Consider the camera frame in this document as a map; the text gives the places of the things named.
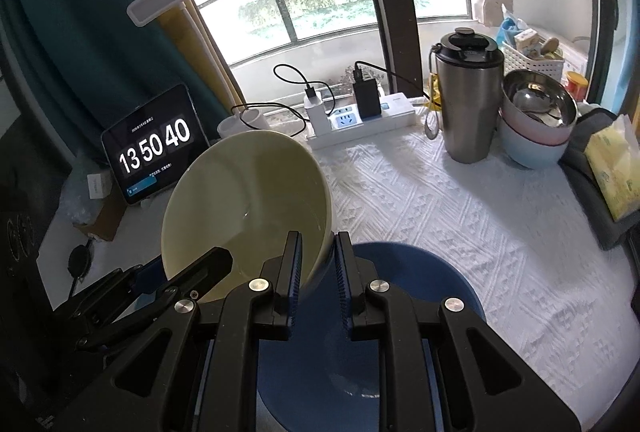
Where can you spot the blue plastic bag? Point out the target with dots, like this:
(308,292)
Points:
(509,32)

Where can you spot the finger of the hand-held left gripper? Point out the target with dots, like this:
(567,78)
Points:
(112,286)
(200,268)

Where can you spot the white plastic basket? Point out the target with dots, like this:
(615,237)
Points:
(535,59)

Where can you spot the steel tumbler black lid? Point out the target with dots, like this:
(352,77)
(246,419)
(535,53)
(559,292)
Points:
(467,111)

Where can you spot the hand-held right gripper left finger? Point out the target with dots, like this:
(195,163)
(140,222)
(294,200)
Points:
(295,273)

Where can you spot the white power strip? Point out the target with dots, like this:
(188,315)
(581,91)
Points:
(390,111)

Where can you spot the teal curtain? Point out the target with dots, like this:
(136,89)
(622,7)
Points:
(90,51)

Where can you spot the black charger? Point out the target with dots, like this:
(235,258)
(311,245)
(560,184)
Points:
(367,99)

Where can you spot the dark grey cloth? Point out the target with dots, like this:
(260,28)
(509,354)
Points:
(585,192)

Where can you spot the steel bowl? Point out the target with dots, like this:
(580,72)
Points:
(562,102)

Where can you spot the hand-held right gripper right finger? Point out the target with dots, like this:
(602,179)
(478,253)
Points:
(343,273)

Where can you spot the white charger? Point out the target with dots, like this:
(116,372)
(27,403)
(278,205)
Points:
(316,111)

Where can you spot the white textured tablecloth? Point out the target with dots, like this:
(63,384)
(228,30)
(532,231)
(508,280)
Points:
(450,237)

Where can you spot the black round object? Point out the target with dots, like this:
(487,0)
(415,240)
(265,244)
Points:
(80,259)

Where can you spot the tablet showing clock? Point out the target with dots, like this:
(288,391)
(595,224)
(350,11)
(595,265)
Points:
(155,146)

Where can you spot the light blue bowl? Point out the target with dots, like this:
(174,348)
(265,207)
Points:
(530,156)

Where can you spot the clear plastic bag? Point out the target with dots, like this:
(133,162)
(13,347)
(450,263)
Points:
(80,192)

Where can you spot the cardboard box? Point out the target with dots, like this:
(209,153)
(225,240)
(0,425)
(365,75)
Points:
(107,217)

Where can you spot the cream bowl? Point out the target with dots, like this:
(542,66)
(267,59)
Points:
(250,192)

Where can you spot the pink bowl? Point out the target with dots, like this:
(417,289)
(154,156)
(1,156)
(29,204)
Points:
(520,132)

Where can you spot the black case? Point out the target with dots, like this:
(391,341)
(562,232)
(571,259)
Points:
(22,252)

